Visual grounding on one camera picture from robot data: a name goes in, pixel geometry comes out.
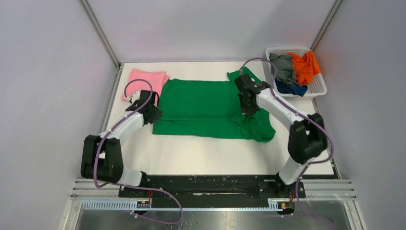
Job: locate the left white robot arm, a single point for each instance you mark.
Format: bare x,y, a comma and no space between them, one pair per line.
102,154

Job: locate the orange t shirt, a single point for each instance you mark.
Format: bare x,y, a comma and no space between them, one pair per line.
305,67

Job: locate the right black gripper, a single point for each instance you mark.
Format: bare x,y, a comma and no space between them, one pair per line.
245,111

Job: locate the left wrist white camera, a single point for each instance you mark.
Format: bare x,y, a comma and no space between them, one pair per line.
135,97

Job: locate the green t shirt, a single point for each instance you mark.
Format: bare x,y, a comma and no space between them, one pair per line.
209,109

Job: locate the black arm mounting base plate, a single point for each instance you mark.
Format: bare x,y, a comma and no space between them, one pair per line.
215,191

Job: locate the white plastic laundry basket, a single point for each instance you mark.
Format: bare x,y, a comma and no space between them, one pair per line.
316,88

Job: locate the folded pink t shirt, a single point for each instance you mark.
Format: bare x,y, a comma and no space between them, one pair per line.
157,79

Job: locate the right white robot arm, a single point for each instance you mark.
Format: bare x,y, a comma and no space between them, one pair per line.
307,136

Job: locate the aluminium frame rail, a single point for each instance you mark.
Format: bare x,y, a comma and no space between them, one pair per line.
100,32

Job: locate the blue t shirt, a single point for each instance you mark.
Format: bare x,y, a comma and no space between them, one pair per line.
298,90

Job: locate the grey t shirt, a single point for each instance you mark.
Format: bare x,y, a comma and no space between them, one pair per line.
284,68

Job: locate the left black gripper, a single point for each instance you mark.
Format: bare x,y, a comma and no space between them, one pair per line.
157,115

